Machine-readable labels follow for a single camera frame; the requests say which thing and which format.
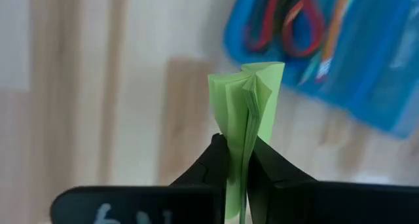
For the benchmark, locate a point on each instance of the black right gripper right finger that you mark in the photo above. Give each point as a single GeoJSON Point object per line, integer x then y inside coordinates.
{"type": "Point", "coordinates": [288, 197]}

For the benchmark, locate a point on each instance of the teal pen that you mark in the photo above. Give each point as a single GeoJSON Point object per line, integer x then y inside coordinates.
{"type": "Point", "coordinates": [309, 70]}

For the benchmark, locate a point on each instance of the green sticky note pad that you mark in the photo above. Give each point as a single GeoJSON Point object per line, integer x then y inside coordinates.
{"type": "Point", "coordinates": [235, 103]}

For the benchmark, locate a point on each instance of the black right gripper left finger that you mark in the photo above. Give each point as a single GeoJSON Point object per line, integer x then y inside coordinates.
{"type": "Point", "coordinates": [196, 191]}

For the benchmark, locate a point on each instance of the yellow pencil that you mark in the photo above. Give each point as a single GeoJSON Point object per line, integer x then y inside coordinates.
{"type": "Point", "coordinates": [335, 27]}

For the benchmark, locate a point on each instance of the blue translucent pencil case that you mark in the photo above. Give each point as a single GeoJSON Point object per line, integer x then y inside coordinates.
{"type": "Point", "coordinates": [360, 86]}

